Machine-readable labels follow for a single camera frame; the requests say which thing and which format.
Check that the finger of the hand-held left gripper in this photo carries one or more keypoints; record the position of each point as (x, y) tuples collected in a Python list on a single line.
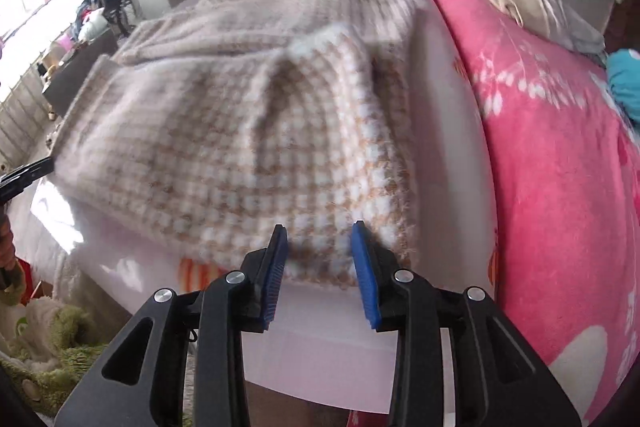
[(41, 168)]

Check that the pink floral blanket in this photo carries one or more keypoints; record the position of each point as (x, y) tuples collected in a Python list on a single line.
[(550, 182)]

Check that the pink container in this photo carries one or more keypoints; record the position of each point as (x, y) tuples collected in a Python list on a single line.
[(66, 43)]

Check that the white bag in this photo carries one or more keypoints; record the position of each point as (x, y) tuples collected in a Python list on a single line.
[(94, 24)]

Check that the metal window railing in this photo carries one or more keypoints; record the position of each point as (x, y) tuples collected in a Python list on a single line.
[(20, 107)]

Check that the person's left hand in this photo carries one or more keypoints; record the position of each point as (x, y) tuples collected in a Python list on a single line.
[(6, 242)]

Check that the teal cloth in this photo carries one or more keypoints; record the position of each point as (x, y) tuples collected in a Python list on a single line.
[(625, 82)]

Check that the green plush cloth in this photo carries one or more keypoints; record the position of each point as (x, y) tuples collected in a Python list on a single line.
[(55, 347)]

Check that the beige white houndstooth coat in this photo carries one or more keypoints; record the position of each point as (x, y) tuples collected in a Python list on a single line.
[(225, 132)]

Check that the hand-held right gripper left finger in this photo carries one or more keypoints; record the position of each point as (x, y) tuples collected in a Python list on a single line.
[(274, 277)]

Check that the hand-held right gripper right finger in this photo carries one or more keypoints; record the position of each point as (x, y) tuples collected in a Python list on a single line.
[(365, 277)]

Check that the grey garment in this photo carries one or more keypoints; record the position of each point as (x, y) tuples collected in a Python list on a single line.
[(580, 34)]

